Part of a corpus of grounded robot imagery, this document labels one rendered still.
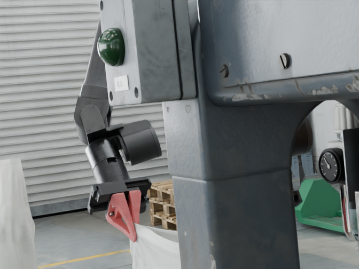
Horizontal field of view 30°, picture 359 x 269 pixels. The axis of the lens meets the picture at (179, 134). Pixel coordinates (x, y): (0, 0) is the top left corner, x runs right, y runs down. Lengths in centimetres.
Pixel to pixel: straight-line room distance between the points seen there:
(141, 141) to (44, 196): 704
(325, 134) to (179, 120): 861
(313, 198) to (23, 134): 361
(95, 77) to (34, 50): 694
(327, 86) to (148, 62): 16
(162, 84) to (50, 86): 770
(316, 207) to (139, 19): 573
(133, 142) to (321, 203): 511
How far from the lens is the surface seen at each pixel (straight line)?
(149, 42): 49
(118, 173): 113
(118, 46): 50
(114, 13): 52
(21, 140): 810
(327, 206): 625
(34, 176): 814
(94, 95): 121
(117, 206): 109
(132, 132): 119
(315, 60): 38
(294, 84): 40
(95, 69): 125
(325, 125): 910
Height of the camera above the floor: 124
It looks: 3 degrees down
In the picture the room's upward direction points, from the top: 6 degrees counter-clockwise
